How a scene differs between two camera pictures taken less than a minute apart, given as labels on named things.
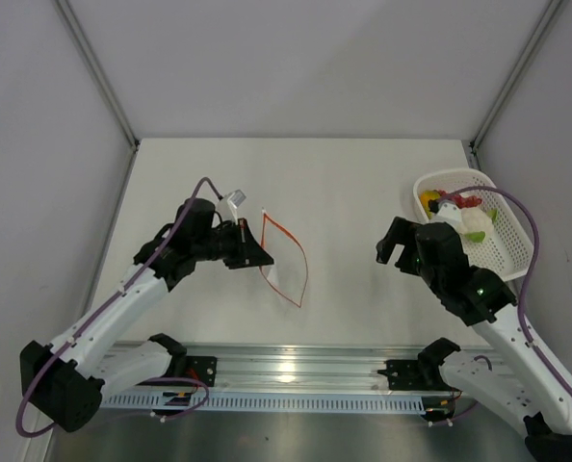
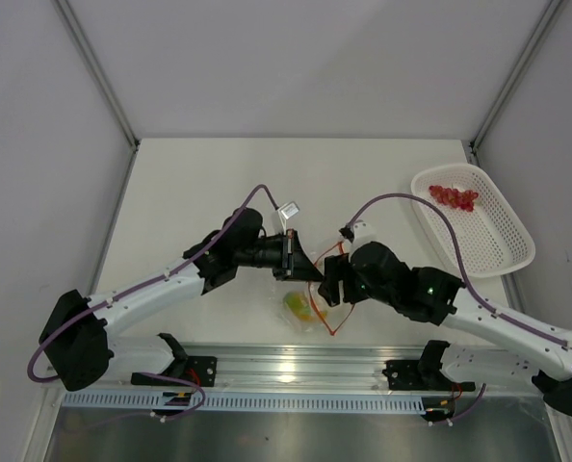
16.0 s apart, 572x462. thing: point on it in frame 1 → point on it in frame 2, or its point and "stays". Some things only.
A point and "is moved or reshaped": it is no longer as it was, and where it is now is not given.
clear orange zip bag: x=288 y=271 is moved or reshaped
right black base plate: x=412 y=375 stays
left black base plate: x=202 y=368 stays
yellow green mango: x=426 y=196 → x=299 y=303
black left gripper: x=247 y=252 → x=294 y=263
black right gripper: x=402 y=232 → x=336 y=268
